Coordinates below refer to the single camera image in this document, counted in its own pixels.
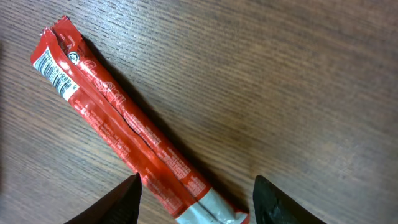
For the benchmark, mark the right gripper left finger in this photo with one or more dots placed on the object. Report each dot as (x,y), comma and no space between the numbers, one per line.
(119,206)

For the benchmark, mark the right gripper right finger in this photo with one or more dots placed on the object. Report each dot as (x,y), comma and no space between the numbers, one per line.
(273,206)

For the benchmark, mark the red Nescafe stick sachet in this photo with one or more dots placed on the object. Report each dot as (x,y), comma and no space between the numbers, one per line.
(63,57)

